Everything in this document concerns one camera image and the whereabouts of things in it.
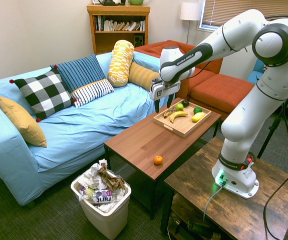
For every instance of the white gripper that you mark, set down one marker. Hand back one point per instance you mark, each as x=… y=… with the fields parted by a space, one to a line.
x=164 y=90

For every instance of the orange tangerine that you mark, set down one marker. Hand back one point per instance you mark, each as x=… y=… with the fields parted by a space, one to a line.
x=158 y=160

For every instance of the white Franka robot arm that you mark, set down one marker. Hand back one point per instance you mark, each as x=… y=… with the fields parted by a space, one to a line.
x=246 y=112

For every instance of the light wooden tray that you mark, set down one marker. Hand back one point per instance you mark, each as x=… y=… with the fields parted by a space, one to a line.
x=183 y=128

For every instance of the brown spotted overripe banana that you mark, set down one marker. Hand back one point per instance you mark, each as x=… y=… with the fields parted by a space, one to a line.
x=168 y=113

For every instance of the green apple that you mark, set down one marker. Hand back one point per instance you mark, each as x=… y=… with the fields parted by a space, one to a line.
x=179 y=107

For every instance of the yellow banana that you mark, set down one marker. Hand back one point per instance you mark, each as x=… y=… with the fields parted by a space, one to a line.
x=177 y=115

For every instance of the dark avocado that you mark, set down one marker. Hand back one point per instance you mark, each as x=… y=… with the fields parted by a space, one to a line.
x=185 y=103

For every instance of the green lime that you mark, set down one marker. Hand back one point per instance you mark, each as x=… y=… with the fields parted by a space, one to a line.
x=197 y=110

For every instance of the tan striped pillow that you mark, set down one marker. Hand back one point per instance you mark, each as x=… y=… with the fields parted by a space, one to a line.
x=142 y=75

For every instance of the yellow lemon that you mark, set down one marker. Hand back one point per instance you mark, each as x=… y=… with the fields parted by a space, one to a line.
x=197 y=116

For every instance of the reddish wooden coffee table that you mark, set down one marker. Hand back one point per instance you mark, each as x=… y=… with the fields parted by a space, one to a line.
x=138 y=145

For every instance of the yellow white patterned bolster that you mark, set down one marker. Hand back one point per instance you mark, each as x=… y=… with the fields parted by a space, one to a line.
x=120 y=62

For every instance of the small black speaker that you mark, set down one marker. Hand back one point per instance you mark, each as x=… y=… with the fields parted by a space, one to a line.
x=138 y=40

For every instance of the white navy striped pillow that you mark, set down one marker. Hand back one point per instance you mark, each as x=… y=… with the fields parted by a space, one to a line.
x=93 y=91

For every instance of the row of paperback books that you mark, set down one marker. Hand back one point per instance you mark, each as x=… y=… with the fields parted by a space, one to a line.
x=123 y=25

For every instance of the blue striped pillow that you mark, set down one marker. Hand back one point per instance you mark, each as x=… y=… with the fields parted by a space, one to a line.
x=81 y=71

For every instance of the light blue covered sofa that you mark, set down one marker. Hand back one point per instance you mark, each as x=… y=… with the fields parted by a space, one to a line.
x=78 y=130

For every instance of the crumpled brown paper bag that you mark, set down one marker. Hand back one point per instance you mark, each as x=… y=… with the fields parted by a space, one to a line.
x=111 y=178

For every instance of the white shade floor lamp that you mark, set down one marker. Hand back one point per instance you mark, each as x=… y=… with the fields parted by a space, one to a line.
x=190 y=11

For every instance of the crumpled white paper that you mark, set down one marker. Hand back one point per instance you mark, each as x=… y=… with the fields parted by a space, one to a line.
x=91 y=175

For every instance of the wooden bookshelf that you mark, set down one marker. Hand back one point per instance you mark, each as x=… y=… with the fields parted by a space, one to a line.
x=118 y=10

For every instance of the rustic dark wood table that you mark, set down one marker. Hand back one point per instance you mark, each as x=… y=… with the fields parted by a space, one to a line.
x=204 y=200

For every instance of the green bowl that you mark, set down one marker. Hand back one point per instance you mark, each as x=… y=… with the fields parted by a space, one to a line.
x=135 y=2

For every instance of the clear hint water bottle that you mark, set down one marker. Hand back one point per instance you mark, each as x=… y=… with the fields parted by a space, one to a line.
x=101 y=195

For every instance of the black object on bookshelf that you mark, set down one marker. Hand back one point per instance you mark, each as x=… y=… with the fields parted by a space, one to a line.
x=111 y=2

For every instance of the brown window blinds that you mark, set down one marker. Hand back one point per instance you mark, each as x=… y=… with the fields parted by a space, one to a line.
x=234 y=10

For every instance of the black white checkered pillow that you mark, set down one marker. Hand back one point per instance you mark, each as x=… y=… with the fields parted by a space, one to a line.
x=44 y=93

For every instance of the white plastic trash bin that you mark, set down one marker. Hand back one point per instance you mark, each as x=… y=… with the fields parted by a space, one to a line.
x=108 y=220

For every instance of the black device under table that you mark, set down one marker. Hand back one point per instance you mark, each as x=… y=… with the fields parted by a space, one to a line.
x=196 y=228

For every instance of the plain mustard yellow pillow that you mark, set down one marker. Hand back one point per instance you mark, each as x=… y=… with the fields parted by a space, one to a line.
x=21 y=120

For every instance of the black camera tripod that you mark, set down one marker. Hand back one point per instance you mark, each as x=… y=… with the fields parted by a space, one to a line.
x=271 y=130

